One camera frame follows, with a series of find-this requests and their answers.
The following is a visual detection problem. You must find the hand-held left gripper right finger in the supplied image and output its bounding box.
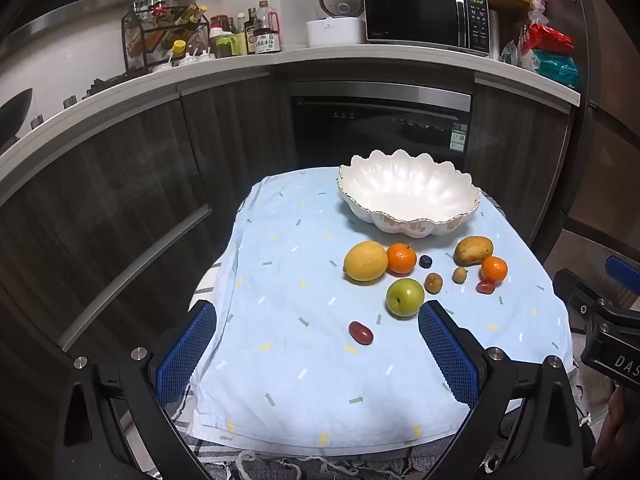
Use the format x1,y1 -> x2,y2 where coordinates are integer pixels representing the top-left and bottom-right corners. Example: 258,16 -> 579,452
418,301 -> 586,480

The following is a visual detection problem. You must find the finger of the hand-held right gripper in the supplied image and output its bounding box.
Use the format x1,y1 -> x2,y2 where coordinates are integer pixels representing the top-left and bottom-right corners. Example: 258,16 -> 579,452
552,268 -> 608,331
604,256 -> 640,311

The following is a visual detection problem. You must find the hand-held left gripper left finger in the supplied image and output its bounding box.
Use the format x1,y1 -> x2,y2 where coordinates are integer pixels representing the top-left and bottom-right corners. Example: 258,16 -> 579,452
52,300 -> 218,480

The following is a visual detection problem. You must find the green apple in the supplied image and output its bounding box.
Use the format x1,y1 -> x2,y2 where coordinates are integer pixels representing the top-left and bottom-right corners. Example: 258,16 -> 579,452
385,278 -> 426,319

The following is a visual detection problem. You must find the orange mandarin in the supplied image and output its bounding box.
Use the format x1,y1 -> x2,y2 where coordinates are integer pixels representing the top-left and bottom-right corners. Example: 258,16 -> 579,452
386,243 -> 418,275
480,256 -> 509,283

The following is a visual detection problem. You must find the large yellow lemon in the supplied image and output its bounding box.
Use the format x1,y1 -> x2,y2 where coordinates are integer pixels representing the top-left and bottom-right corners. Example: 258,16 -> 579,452
343,241 -> 389,282

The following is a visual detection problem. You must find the white scalloped bowl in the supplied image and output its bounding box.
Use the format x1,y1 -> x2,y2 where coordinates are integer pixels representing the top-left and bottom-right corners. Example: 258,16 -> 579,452
338,149 -> 482,237

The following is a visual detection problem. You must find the person's right hand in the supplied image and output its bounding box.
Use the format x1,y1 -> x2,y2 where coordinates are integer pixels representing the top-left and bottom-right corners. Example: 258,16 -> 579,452
592,385 -> 640,468

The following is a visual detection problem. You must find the yellow mango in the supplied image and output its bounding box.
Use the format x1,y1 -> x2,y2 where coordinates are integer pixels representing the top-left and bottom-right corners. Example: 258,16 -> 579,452
453,236 -> 494,267

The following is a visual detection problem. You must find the light blue printed tablecloth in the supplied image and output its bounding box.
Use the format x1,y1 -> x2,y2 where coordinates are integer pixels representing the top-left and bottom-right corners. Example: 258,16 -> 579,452
192,165 -> 573,446

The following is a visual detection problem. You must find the dark wood cabinet door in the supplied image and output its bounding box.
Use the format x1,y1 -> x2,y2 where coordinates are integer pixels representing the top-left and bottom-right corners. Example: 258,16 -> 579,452
470,80 -> 571,256
0,100 -> 213,351
180,72 -> 293,211

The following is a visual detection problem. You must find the dark refrigerator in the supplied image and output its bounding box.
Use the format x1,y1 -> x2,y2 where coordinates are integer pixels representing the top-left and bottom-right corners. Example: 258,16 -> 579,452
530,0 -> 640,261

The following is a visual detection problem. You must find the checked fringed cloth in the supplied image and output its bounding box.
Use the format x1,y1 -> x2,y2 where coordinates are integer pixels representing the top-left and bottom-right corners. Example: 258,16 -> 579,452
170,255 -> 601,480

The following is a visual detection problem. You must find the green plastic bag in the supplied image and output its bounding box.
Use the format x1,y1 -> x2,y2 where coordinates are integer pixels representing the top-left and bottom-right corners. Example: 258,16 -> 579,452
532,50 -> 580,88

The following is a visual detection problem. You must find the built-in black dishwasher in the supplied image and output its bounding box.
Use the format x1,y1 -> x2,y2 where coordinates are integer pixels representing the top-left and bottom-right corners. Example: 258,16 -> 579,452
290,82 -> 473,171

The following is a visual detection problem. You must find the red plastic bag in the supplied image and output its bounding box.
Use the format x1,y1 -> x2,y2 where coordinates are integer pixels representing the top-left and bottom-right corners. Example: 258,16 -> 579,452
522,22 -> 576,56

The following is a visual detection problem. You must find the gas stove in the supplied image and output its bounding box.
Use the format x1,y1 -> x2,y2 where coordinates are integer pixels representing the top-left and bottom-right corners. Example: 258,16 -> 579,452
30,74 -> 136,128

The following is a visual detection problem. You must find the black wok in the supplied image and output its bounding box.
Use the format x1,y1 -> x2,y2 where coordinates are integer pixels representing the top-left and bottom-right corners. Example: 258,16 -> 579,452
0,88 -> 33,141

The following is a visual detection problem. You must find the green jug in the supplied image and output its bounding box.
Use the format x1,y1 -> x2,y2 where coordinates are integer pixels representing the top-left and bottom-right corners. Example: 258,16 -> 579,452
215,34 -> 246,58

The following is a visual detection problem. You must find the white kitchen counter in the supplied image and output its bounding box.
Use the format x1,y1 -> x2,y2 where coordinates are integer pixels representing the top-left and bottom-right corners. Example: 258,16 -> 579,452
0,42 -> 581,181

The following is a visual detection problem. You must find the black microwave oven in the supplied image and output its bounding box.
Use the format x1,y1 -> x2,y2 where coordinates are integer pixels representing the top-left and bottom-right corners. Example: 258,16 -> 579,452
363,0 -> 492,57

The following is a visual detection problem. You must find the soy sauce bottle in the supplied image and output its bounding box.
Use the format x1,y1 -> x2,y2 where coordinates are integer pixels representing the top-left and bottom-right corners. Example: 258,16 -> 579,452
252,1 -> 282,55

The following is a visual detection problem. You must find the white box appliance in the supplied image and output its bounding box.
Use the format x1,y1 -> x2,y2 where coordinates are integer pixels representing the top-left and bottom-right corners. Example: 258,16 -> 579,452
306,17 -> 367,49

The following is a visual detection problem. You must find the black wire spice rack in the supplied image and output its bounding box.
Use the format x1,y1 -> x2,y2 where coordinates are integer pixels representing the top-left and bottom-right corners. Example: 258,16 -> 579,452
121,6 -> 211,71

